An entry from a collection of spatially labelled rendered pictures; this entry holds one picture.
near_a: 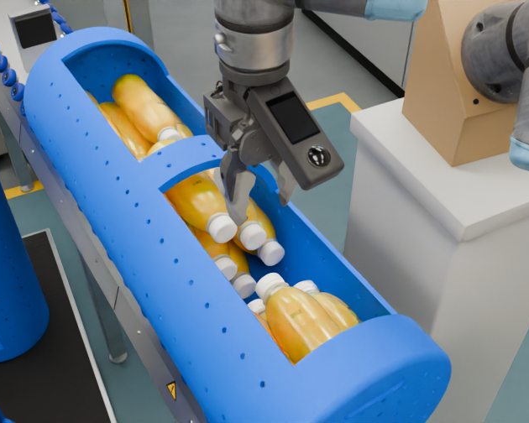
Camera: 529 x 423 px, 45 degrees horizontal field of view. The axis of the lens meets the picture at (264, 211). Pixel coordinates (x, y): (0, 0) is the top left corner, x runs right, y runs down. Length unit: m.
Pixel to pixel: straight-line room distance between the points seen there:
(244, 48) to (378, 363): 0.35
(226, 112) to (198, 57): 2.92
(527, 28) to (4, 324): 1.58
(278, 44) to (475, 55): 0.46
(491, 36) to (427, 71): 0.14
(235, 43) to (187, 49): 3.07
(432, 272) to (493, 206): 0.17
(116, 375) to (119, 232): 1.28
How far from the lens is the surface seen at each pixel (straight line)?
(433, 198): 1.03
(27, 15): 1.74
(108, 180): 0.99
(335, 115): 3.15
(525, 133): 0.86
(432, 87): 1.09
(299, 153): 0.62
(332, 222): 2.59
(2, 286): 1.91
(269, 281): 0.84
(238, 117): 0.67
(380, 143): 1.11
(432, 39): 1.07
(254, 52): 0.61
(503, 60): 0.99
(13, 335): 2.05
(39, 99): 1.24
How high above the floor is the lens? 1.82
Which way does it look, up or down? 44 degrees down
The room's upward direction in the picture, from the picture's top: straight up
